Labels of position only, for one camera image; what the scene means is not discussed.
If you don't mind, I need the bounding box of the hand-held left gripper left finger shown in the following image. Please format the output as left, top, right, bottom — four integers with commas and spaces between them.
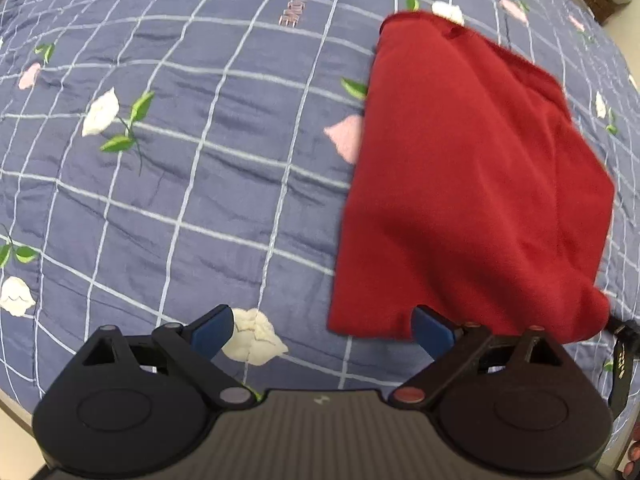
74, 304, 257, 408

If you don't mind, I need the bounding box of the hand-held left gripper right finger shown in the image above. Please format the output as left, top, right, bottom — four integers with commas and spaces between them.
389, 305, 572, 408

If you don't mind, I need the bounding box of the dark red shirt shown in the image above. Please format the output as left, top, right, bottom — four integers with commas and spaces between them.
326, 10, 616, 345

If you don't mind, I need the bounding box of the person's right hand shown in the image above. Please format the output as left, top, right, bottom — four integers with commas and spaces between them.
621, 422, 640, 480

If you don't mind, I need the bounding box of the blue plaid floral blanket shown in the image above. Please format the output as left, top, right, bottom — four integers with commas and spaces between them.
0, 0, 640, 461

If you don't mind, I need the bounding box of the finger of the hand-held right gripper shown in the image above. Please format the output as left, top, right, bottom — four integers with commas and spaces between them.
606, 319, 640, 345

